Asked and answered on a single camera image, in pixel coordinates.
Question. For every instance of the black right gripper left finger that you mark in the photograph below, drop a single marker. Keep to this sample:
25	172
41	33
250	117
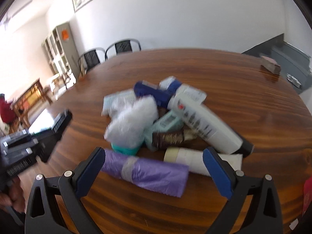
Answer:
43	214

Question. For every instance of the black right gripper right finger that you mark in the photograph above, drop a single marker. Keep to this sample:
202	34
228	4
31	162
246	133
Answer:
264	213

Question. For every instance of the white cream tube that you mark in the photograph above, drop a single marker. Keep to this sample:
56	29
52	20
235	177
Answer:
194	159

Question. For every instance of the purple garbage bag roll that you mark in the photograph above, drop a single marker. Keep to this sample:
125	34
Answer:
153	175

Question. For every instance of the white blue tissue pack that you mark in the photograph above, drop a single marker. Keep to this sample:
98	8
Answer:
115	103

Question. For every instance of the white plastic bag bundle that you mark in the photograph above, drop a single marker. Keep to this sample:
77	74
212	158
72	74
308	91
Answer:
126	130

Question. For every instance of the teal Glide floss case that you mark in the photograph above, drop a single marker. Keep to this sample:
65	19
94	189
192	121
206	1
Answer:
124	150

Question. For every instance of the light green small box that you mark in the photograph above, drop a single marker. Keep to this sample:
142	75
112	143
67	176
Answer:
170	122

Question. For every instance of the white remote control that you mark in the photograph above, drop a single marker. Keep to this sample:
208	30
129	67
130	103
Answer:
209	127

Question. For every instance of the dark blue tube box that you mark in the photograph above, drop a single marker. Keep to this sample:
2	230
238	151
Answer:
144	88

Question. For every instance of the person's left hand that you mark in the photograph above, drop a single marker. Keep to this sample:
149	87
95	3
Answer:
15	197

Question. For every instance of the wooden side furniture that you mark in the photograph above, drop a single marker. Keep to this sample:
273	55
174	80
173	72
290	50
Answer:
26	101

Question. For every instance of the red cardboard box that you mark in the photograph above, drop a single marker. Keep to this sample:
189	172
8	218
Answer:
307	190

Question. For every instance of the beige shelf cabinet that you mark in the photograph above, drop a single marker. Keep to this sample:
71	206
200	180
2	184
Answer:
61	53

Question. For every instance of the black metal chair left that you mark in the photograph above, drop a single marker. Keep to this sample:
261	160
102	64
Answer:
89	59

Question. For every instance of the black metal chair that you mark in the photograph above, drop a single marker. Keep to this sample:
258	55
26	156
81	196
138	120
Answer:
89	59
124	46

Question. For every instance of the silver foil wrapper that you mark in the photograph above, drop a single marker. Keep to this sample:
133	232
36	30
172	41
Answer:
295	82

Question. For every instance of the black metal chair right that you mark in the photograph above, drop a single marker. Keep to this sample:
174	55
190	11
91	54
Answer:
124	46

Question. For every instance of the grey staircase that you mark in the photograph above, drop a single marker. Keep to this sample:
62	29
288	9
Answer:
293	62

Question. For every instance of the white blue wipes packet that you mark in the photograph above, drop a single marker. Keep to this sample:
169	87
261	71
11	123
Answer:
174	86

